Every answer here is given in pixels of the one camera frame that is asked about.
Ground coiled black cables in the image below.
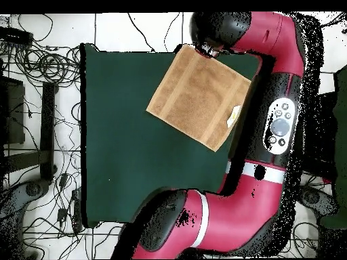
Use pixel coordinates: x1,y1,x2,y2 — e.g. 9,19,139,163
14,44,82,89

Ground tan terry towel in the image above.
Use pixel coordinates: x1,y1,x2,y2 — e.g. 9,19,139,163
145,44,252,152

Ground black power strip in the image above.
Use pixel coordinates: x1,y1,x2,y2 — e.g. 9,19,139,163
0,26,34,46

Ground grey wheeled stand base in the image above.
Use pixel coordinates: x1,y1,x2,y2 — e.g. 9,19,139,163
299,184,338,219
0,179,52,225

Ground black equipment case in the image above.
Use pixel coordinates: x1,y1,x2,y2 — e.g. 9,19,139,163
308,91,338,163
0,77,26,145

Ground green covered side table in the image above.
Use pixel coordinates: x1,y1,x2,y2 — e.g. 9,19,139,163
319,64,347,230

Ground dark green table cloth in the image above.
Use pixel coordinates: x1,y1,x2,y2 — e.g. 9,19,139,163
80,43,272,229

